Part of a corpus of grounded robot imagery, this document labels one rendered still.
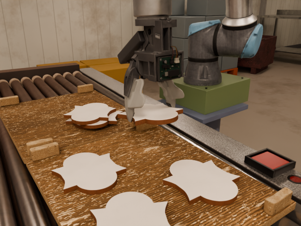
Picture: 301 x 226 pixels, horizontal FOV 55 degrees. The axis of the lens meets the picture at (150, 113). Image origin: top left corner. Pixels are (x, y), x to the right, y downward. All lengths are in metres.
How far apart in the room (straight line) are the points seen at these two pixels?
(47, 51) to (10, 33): 0.52
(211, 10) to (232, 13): 3.72
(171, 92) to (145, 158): 0.16
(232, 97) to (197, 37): 0.27
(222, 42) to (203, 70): 0.13
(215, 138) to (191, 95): 0.35
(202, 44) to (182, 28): 3.29
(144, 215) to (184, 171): 0.14
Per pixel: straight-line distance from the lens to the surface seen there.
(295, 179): 0.68
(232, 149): 0.74
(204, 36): 1.09
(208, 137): 0.80
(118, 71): 3.79
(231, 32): 1.04
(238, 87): 1.20
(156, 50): 0.56
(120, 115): 0.64
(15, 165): 0.71
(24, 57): 4.41
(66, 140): 0.75
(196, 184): 0.54
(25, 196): 0.60
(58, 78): 1.47
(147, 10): 0.56
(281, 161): 0.70
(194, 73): 1.11
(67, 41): 4.58
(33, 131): 0.82
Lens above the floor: 1.25
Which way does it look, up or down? 21 degrees down
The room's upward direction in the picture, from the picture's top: straight up
